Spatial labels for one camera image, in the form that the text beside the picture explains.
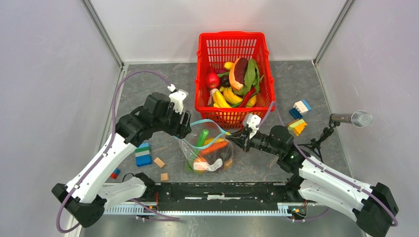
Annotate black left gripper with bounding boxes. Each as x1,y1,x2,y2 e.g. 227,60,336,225
153,103,192,139

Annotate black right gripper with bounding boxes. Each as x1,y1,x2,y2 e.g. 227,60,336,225
225,126,282,156

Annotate red toy chili pepper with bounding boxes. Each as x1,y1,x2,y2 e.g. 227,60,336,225
199,141,228,156

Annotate brown toy potato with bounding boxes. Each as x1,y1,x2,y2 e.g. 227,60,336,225
223,158,234,170

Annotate single yellow toy banana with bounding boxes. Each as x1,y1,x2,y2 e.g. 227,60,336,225
203,138,225,146

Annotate clear zip top bag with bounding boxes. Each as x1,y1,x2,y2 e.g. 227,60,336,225
178,119,234,174

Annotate green toy pepper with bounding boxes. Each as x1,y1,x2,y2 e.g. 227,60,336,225
185,129,209,174

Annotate orange toy fruit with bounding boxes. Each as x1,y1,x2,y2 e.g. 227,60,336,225
193,157,209,170

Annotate dark round toy plum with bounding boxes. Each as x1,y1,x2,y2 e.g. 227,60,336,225
220,75,230,87

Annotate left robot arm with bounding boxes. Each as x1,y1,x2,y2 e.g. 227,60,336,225
52,90,191,228

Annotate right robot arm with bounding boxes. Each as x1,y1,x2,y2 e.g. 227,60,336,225
226,125,399,237

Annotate yellow toy starfruit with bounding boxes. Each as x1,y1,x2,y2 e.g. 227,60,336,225
246,95,257,107

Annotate wooden block beside stack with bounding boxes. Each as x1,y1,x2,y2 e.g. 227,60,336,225
154,158,166,169

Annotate yellow toy banana bunch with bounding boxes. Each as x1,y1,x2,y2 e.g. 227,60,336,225
211,87,243,108

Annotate blue green stacked blocks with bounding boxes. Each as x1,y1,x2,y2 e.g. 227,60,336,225
134,142,152,167

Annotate white toy garlic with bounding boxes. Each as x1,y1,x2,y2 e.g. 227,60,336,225
209,88,219,97

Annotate red plastic basket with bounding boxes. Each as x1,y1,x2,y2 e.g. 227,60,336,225
195,31,275,129

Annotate small wooden cube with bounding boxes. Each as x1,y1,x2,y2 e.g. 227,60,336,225
160,173,169,182

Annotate yellow green toy block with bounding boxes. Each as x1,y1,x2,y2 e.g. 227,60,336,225
288,119,307,136

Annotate red toy apple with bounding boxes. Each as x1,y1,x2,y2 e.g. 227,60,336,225
205,72,220,89

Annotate dark blue toy block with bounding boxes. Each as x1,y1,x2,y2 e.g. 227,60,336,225
289,108,303,119

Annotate green toy corn husk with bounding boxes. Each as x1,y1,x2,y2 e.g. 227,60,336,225
242,58,264,94

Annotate white blue toy block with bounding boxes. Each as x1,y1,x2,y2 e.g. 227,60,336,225
293,99,312,115

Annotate blue red toy block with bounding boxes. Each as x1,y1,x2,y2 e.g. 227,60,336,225
110,168,121,180

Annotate yellow toy lemon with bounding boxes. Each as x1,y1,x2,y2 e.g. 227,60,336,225
224,62,234,71

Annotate silver microphone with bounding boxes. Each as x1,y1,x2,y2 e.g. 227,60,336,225
299,111,373,162

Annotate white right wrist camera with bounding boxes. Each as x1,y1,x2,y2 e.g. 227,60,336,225
243,113,261,139

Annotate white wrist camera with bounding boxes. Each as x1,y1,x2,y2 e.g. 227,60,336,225
167,84,189,114
243,113,261,139

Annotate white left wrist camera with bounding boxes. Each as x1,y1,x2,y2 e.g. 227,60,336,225
167,84,189,114

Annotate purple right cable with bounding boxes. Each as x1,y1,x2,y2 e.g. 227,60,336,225
255,101,399,228

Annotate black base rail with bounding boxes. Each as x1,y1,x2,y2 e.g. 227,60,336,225
134,173,308,220

